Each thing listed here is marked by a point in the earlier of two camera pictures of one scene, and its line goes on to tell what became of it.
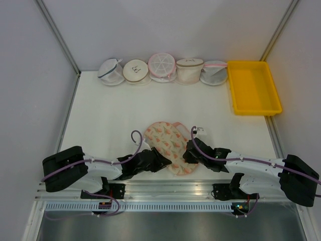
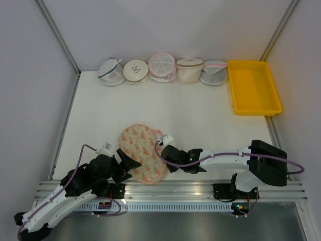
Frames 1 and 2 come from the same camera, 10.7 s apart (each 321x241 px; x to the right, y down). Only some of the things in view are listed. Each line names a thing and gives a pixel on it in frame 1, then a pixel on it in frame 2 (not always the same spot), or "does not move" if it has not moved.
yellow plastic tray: x=253 y=90 does not move
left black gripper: x=160 y=161 → x=126 y=164
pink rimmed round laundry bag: x=162 y=67 does not move
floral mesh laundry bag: x=171 y=139 → x=138 y=141
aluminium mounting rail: x=188 y=190 does not move
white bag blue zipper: x=110 y=71 does not move
